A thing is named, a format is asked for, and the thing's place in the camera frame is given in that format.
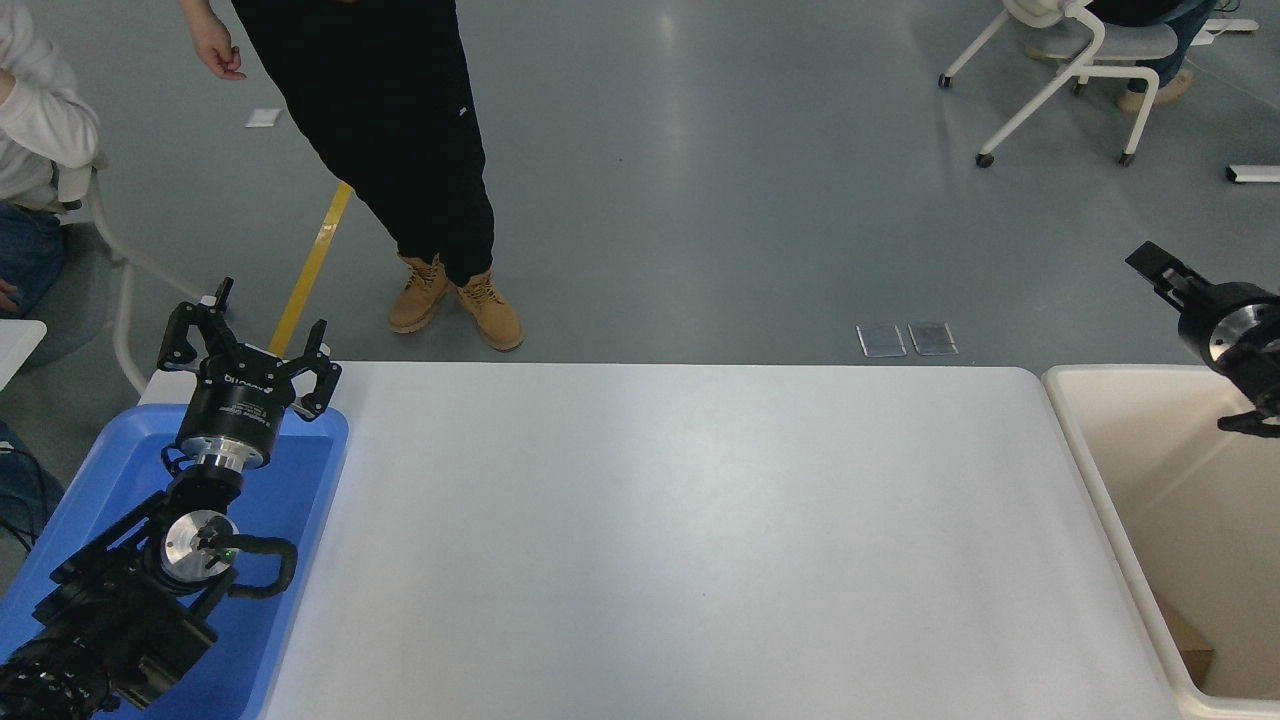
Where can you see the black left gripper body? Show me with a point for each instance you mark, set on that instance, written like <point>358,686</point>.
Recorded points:
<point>240,405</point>

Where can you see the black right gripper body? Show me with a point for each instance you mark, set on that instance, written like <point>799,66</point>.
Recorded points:
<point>1198,320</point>

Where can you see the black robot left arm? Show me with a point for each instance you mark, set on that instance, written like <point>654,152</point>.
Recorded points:
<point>110,610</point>

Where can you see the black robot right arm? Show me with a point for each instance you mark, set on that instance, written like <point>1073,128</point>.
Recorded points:
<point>1262,365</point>

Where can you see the person's right hand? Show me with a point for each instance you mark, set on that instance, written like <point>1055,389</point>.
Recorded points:
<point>220,50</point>

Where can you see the blue plastic tray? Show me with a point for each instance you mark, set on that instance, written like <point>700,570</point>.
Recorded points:
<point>300,470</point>

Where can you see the white floor bar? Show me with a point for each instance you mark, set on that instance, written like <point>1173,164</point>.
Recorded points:
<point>1255,173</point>

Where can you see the grey office chair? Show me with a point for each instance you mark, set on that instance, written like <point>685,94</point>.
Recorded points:
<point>75,280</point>

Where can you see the large pale bin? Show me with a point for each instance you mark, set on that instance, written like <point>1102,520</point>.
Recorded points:
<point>1150,470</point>

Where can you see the small white table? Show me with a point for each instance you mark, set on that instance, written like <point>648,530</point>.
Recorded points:
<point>15,345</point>

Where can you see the white paper scrap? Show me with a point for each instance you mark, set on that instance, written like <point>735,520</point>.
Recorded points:
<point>263,117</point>

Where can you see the person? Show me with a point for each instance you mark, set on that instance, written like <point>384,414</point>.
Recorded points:
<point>1160,40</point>
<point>30,120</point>
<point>390,130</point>

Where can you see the clear floor plate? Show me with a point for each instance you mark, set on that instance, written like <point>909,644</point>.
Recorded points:
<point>881,340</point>
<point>932,338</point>

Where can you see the brown cardboard piece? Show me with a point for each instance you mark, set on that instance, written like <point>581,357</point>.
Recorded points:
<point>1190,640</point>

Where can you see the white frame office chair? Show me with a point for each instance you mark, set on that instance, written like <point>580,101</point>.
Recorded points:
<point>1070,50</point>

